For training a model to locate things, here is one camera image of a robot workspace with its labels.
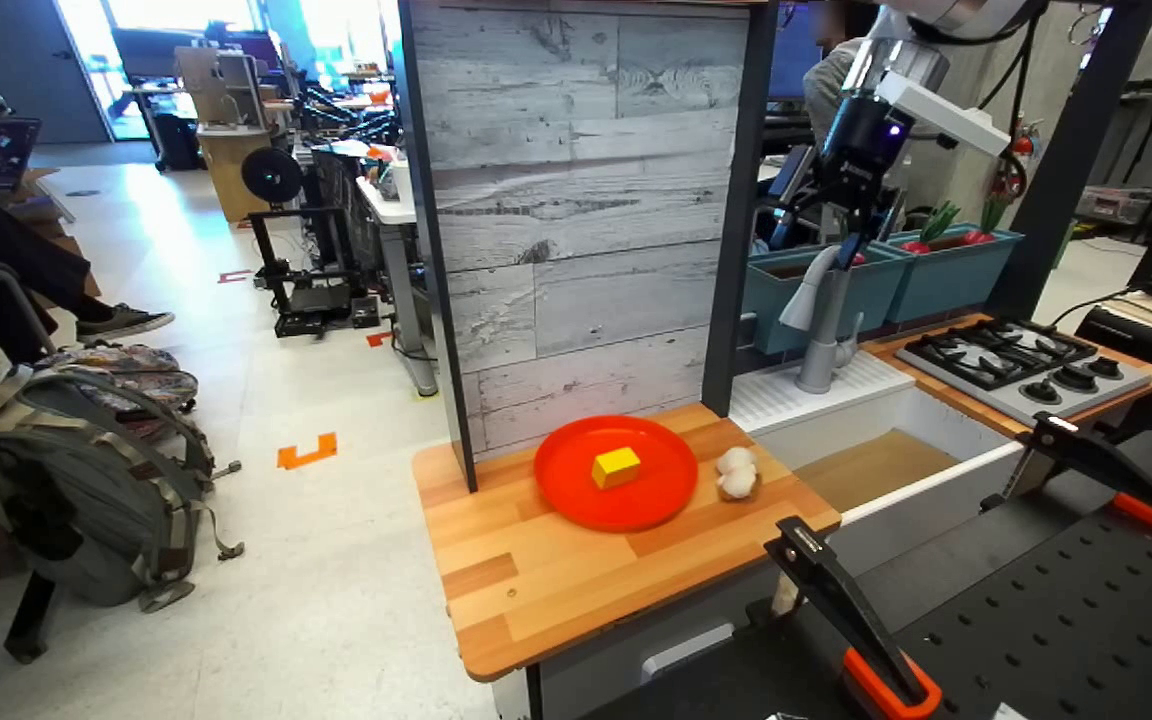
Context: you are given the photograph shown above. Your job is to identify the yellow block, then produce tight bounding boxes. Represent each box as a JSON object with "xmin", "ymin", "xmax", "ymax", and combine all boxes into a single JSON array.
[{"xmin": 590, "ymin": 446, "xmax": 649, "ymax": 492}]

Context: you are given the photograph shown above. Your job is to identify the grey wood backsplash panel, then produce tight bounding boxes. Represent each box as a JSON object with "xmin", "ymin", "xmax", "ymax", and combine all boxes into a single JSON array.
[{"xmin": 398, "ymin": 0, "xmax": 776, "ymax": 496}]

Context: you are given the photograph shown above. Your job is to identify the seated person dark trousers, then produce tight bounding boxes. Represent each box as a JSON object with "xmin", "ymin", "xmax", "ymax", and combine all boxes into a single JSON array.
[{"xmin": 0, "ymin": 133, "xmax": 179, "ymax": 372}]

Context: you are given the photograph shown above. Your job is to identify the white toy garlic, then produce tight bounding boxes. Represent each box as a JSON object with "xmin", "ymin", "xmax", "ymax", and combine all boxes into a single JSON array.
[{"xmin": 714, "ymin": 446, "xmax": 764, "ymax": 505}]

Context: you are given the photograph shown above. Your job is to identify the grey toy stove top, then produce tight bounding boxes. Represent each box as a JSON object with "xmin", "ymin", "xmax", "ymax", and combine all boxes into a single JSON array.
[{"xmin": 896, "ymin": 316, "xmax": 1152, "ymax": 428}]

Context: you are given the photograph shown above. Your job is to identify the black perforated board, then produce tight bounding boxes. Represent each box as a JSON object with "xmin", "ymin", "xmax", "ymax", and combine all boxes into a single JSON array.
[{"xmin": 573, "ymin": 433, "xmax": 1152, "ymax": 720}]

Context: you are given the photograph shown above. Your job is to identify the red fire extinguisher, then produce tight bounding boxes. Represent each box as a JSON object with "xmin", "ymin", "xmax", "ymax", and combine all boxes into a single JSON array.
[{"xmin": 987, "ymin": 133, "xmax": 1039, "ymax": 204}]

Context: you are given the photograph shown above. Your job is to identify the green toy vegetable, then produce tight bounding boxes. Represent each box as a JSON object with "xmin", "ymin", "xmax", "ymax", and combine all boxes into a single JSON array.
[{"xmin": 918, "ymin": 201, "xmax": 963, "ymax": 250}]

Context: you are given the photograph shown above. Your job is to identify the grey backpack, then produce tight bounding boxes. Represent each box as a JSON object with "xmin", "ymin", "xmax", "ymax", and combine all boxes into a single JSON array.
[{"xmin": 0, "ymin": 341, "xmax": 248, "ymax": 617}]

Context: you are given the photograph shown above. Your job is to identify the black clamp orange handle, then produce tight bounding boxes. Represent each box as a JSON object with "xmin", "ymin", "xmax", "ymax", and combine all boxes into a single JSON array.
[
  {"xmin": 1002, "ymin": 412, "xmax": 1152, "ymax": 543},
  {"xmin": 764, "ymin": 517, "xmax": 947, "ymax": 720}
]

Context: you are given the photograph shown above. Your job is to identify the teal plastic bin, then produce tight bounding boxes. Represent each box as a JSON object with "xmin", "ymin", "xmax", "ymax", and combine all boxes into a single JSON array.
[
  {"xmin": 891, "ymin": 227, "xmax": 1029, "ymax": 327},
  {"xmin": 745, "ymin": 241, "xmax": 912, "ymax": 362}
]

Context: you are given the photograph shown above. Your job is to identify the black slanted post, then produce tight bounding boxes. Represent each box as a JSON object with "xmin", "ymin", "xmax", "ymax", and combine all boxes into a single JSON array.
[{"xmin": 987, "ymin": 0, "xmax": 1152, "ymax": 324}]

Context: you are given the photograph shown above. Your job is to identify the white toy sink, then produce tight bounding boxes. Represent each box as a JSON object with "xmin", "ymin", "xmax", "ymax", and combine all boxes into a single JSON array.
[{"xmin": 728, "ymin": 354, "xmax": 1029, "ymax": 538}]

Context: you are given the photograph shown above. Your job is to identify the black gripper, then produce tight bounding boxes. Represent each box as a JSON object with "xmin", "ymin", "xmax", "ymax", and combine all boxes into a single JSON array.
[{"xmin": 787, "ymin": 94, "xmax": 919, "ymax": 263}]

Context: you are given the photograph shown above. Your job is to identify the white desk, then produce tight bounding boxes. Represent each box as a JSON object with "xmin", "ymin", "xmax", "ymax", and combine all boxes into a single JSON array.
[{"xmin": 351, "ymin": 146, "xmax": 443, "ymax": 399}]

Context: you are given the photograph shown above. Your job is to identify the cardboard box cabinet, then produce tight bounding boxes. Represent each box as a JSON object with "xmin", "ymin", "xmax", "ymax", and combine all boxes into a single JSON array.
[{"xmin": 173, "ymin": 45, "xmax": 294, "ymax": 227}]

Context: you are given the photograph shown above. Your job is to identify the black 3D printer stand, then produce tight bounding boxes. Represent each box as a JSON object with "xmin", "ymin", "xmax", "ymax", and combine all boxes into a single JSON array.
[{"xmin": 242, "ymin": 137, "xmax": 385, "ymax": 341}]

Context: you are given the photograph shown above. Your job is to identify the blue computer monitor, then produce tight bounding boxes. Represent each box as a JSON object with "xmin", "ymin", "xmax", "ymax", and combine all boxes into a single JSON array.
[{"xmin": 770, "ymin": 3, "xmax": 826, "ymax": 106}]

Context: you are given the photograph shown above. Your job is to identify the red round plate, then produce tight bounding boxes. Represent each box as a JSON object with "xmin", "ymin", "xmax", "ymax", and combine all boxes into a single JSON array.
[{"xmin": 534, "ymin": 412, "xmax": 706, "ymax": 538}]

